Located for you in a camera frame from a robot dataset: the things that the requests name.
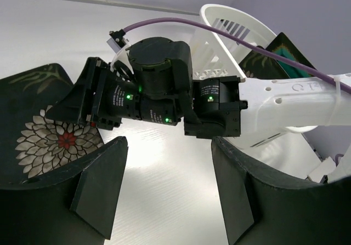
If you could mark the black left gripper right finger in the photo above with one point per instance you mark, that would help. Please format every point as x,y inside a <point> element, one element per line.
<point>262,205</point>

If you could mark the small black floral plate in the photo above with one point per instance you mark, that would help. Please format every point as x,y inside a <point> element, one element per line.
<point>256,65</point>

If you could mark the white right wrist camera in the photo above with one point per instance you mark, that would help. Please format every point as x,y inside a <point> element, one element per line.
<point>117,40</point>

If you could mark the large black floral plate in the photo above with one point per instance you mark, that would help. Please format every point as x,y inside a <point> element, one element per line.
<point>32,144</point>

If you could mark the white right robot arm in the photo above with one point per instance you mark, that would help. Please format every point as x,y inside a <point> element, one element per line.
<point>255,110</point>

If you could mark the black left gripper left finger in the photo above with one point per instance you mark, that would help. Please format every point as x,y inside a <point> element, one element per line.
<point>73,204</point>

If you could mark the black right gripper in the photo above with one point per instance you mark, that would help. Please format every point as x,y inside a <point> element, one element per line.
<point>154,85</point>

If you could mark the black teal square plate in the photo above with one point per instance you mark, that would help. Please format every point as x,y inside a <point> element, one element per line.
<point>283,46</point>

